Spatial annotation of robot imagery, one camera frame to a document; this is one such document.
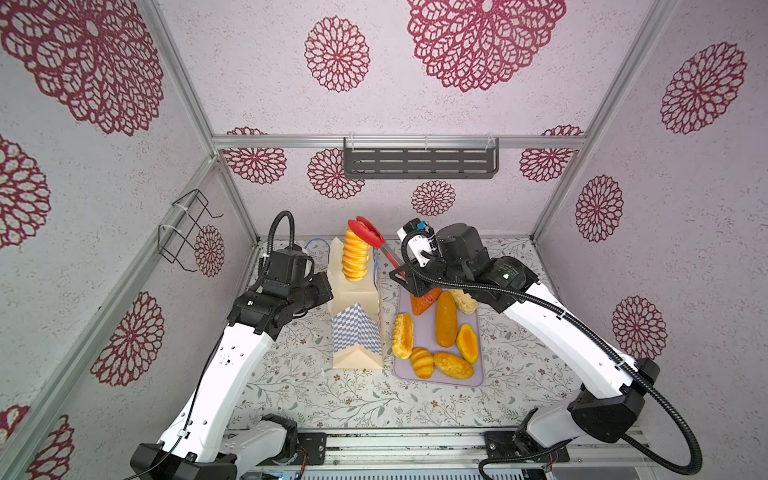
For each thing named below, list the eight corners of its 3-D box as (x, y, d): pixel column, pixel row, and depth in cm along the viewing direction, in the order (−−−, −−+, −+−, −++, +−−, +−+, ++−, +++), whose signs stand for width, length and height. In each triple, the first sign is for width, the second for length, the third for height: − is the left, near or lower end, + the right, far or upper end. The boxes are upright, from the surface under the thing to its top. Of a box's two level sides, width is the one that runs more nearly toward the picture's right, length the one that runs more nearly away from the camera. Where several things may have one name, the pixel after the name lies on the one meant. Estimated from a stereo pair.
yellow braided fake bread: (392, 359, 90) (393, 354, 87) (391, 319, 98) (392, 313, 95) (414, 359, 90) (415, 354, 87) (411, 319, 98) (412, 313, 95)
